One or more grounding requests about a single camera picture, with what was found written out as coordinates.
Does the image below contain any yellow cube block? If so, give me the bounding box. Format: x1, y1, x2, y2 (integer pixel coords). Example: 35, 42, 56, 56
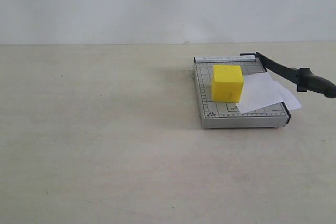
211, 65, 244, 103

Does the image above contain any black cutter blade arm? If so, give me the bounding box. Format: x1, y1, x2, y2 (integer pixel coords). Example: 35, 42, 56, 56
240, 52, 335, 99

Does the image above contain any grey paper cutter base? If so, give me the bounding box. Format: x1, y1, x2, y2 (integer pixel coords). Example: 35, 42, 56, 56
194, 53, 291, 129

